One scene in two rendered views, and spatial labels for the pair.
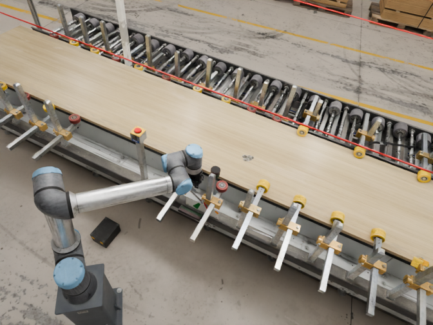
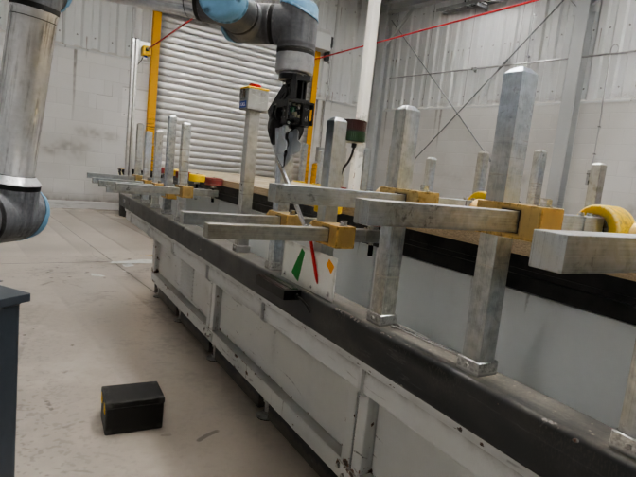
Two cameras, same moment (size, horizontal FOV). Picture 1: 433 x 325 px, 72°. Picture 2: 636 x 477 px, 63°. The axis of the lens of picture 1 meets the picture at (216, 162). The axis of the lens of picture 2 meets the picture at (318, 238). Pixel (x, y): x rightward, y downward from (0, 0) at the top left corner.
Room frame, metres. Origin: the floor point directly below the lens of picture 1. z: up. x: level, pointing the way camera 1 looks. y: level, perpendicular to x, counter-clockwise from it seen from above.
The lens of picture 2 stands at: (0.15, -0.76, 0.99)
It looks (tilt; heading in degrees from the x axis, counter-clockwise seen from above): 8 degrees down; 40
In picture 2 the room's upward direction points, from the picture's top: 6 degrees clockwise
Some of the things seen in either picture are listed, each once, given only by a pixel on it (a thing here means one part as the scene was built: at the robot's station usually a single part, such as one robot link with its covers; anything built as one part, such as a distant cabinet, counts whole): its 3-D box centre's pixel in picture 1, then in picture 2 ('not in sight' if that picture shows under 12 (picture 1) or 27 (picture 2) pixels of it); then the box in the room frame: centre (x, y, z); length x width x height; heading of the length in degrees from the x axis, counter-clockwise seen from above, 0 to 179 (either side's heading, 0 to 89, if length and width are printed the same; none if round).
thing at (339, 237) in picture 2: (212, 200); (331, 233); (1.08, -0.01, 0.85); 0.14 x 0.06 x 0.05; 71
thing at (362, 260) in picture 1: (372, 264); not in sight; (0.76, -0.95, 0.95); 0.14 x 0.06 x 0.05; 71
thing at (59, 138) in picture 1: (57, 140); (168, 190); (1.41, 1.18, 0.83); 0.44 x 0.03 x 0.04; 161
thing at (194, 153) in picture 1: (193, 156); (296, 27); (1.04, 0.13, 1.31); 0.10 x 0.09 x 0.12; 121
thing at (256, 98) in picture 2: (138, 135); (254, 100); (1.25, 0.50, 1.18); 0.07 x 0.07 x 0.08; 71
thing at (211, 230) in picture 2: (208, 212); (300, 234); (0.99, 0.00, 0.84); 0.43 x 0.03 x 0.04; 161
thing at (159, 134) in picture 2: (8, 106); (156, 176); (1.65, 1.67, 0.87); 0.04 x 0.04 x 0.48; 71
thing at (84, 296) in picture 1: (78, 284); not in sight; (0.50, 0.69, 0.65); 0.19 x 0.19 x 0.10
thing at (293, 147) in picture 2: not in sight; (293, 148); (1.05, 0.11, 1.04); 0.06 x 0.03 x 0.09; 71
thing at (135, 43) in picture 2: not in sight; (137, 118); (1.95, 2.43, 1.20); 0.15 x 0.12 x 1.00; 71
